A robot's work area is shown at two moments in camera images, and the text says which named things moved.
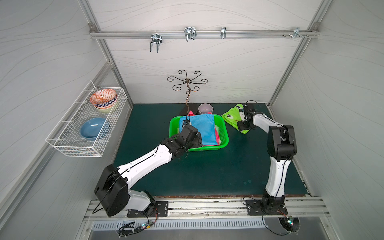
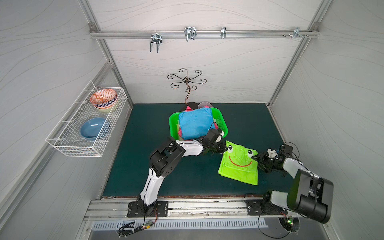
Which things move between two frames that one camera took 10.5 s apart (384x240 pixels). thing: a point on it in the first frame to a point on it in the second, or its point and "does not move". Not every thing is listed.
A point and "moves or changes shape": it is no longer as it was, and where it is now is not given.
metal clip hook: [190, 32] does not move
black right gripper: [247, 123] to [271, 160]
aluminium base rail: [308, 208] does not move
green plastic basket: [173, 129] moves or changes shape
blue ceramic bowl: [90, 128] does not move
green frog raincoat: [232, 116] to [237, 163]
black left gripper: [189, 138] to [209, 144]
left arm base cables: [122, 233] does not move
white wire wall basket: [87, 126] does not move
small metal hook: [223, 32] does not move
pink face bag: [190, 113] moves or changes shape
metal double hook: [157, 38] does not move
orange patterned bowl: [103, 99] does not move
